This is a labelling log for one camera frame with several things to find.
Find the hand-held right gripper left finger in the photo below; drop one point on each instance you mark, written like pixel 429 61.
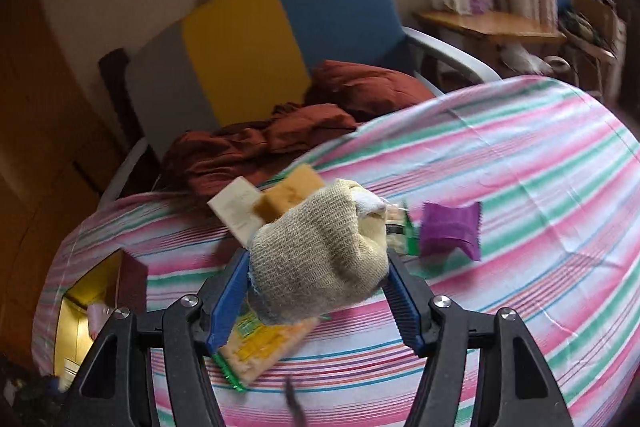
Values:
pixel 226 312

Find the cluttered shelf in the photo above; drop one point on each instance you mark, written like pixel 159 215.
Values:
pixel 590 17

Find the pink green striped tablecloth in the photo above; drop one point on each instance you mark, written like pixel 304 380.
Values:
pixel 500 207

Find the cream cardboard box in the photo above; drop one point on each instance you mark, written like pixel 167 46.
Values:
pixel 232 207

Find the wooden side desk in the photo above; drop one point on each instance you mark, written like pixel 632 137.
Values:
pixel 500 27

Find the purple snack packet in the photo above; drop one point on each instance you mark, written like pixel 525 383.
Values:
pixel 450 232

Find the yellow green snack packet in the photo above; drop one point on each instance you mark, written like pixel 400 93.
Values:
pixel 260 352

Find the grey yellow blue chair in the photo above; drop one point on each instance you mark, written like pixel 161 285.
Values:
pixel 240 57

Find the wooden wardrobe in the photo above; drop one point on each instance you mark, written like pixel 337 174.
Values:
pixel 30 157

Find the pink soft item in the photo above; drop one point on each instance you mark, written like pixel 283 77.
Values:
pixel 99 319

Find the dark red cloth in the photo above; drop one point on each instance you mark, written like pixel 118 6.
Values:
pixel 300 127

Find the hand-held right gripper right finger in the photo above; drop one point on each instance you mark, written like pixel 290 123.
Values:
pixel 404 312

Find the beige green snack packet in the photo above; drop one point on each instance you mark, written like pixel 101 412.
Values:
pixel 407 237

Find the beige knitted sock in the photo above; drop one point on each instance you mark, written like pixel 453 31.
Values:
pixel 315 257

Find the yellow sponge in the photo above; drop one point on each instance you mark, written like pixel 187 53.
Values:
pixel 292 192

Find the gold tin box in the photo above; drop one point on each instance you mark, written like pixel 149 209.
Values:
pixel 80 307

